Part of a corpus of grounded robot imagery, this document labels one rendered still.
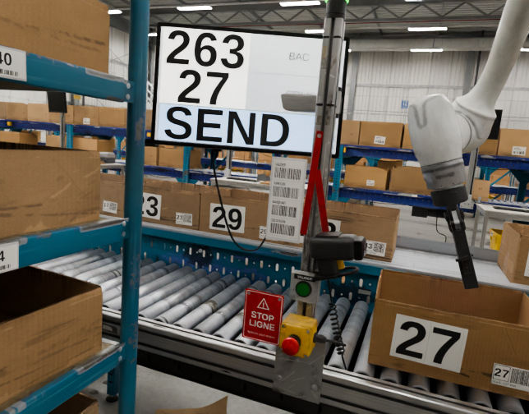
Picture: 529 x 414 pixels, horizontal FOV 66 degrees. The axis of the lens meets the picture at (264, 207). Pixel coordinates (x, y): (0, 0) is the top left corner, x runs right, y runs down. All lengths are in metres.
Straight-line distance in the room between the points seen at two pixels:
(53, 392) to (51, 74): 0.39
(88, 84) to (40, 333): 0.32
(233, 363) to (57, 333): 0.60
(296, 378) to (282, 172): 0.50
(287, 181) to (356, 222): 0.63
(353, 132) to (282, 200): 5.19
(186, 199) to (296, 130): 0.84
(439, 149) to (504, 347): 0.47
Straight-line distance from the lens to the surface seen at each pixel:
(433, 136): 0.98
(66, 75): 0.56
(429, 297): 1.37
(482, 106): 1.11
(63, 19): 0.60
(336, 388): 1.08
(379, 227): 1.54
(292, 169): 0.96
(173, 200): 1.82
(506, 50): 1.05
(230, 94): 1.07
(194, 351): 1.19
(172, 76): 1.11
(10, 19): 0.56
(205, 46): 1.11
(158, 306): 1.36
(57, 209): 0.60
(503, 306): 1.39
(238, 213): 1.68
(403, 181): 5.80
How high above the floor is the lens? 1.27
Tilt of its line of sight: 8 degrees down
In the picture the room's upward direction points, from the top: 5 degrees clockwise
